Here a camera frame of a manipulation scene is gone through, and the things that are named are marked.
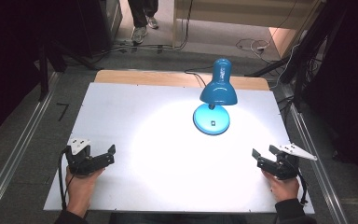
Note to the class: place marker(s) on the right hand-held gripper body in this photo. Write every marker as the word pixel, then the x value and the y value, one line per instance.
pixel 284 168

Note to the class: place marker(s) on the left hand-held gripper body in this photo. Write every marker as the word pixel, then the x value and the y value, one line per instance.
pixel 85 163

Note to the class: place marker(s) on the blue desk lamp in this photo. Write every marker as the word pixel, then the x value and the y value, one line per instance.
pixel 219 93

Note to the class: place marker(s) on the person's right hand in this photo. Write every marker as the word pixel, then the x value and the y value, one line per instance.
pixel 284 189

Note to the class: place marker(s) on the person's left hand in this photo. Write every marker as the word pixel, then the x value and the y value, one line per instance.
pixel 80 193

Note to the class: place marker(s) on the black metal stand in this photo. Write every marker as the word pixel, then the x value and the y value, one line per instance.
pixel 307 46
pixel 46 65

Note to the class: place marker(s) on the dark cabinet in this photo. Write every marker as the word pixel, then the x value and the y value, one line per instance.
pixel 99 25

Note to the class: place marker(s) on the light wooden furniture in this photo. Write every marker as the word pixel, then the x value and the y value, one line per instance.
pixel 239 12

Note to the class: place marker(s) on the metal rail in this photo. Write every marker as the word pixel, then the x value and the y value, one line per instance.
pixel 18 149
pixel 317 174

